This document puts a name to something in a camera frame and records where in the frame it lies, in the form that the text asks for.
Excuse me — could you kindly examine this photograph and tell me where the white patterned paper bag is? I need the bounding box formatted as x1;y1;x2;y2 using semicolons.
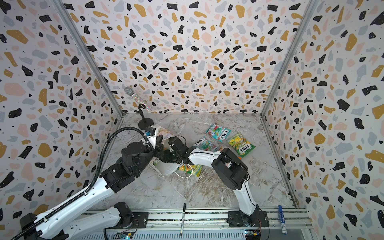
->
150;126;193;177

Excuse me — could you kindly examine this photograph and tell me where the green apple tea candy bag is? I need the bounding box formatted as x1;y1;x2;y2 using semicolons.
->
178;165;203;177

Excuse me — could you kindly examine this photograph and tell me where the teal cherry candy bag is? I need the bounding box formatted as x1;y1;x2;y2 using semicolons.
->
194;137;222;152

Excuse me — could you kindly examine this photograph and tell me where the teal mint candy bag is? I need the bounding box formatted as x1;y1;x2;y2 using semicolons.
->
206;124;231;143

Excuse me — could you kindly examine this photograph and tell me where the yellow green candy bag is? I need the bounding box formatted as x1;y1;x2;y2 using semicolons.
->
228;133;255;158

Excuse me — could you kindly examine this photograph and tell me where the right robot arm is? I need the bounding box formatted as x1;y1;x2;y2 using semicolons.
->
161;137;270;228

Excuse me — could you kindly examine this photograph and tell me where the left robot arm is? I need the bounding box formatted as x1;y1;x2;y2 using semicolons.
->
14;142;163;240

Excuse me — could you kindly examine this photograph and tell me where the black microphone stand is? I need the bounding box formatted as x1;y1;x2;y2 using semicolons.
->
138;104;154;130

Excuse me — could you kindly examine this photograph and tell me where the black marker pen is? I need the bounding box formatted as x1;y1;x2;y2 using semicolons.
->
180;203;187;236

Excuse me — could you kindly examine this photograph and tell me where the glitter microphone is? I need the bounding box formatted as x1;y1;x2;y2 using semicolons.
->
124;86;152;112

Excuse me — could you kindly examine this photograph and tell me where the green circuit board left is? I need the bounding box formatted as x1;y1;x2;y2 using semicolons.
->
115;232;134;240

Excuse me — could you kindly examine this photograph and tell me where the circuit board right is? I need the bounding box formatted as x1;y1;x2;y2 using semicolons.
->
245;230;261;240

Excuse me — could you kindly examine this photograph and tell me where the blue marker pen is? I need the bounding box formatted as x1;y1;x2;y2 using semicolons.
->
278;205;288;235

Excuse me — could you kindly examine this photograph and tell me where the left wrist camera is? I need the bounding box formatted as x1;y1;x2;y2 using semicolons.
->
145;126;159;149

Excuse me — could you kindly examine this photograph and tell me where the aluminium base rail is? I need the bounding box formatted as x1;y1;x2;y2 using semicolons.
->
81;208;317;240

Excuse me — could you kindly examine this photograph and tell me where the black corrugated cable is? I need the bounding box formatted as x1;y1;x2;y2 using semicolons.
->
10;126;149;240

